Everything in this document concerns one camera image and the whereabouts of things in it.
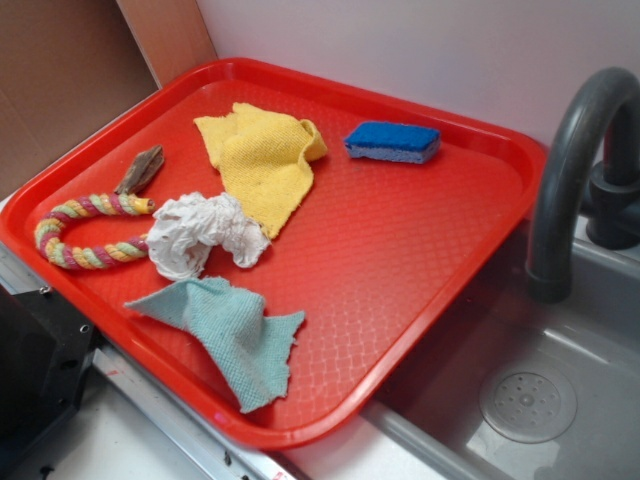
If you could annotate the multicolour twisted rope toy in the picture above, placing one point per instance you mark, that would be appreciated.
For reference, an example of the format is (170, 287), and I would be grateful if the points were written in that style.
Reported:
(48, 232)

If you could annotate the yellow cloth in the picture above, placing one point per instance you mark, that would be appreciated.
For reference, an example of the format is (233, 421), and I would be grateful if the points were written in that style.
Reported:
(264, 160)

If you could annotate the grey curved faucet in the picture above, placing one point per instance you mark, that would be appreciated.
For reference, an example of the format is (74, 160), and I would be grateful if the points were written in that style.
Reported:
(593, 170)

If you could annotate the black box with screws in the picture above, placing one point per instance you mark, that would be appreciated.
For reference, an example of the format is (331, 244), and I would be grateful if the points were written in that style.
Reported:
(46, 344)

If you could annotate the crumpled white paper towel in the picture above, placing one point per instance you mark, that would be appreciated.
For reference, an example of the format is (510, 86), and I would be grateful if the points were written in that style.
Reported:
(186, 230)

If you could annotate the round sink drain strainer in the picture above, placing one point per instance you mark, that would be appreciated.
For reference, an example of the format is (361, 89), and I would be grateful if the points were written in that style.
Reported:
(527, 405)

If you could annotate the brown cardboard panel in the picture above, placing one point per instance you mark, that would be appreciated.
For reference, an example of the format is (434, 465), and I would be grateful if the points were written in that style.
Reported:
(68, 68)

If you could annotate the light teal cloth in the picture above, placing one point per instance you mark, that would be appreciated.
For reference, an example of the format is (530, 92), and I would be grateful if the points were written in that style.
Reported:
(250, 349)

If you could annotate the brown wood chip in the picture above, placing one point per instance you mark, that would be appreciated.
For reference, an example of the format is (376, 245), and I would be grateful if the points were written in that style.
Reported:
(141, 172)

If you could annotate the grey sink basin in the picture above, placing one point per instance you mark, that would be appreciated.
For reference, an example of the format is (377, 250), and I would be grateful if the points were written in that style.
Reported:
(430, 403)

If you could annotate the red plastic tray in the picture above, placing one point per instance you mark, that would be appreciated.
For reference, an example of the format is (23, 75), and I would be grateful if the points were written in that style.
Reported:
(373, 256)

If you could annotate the blue sponge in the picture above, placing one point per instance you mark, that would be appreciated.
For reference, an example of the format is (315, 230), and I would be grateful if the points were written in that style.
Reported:
(394, 142)

